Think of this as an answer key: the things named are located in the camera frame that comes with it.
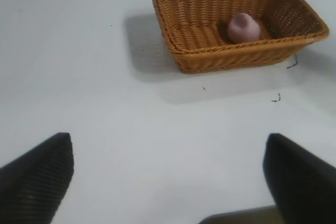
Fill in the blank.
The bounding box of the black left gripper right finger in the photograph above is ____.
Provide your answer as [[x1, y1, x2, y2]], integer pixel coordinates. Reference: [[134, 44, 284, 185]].
[[262, 133, 336, 224]]

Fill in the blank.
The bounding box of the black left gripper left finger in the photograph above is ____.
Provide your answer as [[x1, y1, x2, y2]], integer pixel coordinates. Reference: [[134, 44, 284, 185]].
[[0, 132, 75, 224]]

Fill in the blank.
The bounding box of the pink peach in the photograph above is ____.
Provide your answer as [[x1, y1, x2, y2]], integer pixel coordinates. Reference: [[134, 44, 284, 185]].
[[227, 12, 261, 43]]

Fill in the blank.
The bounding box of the brown woven wicker basket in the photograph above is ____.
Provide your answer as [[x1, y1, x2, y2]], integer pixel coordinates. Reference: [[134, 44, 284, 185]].
[[152, 0, 330, 74]]

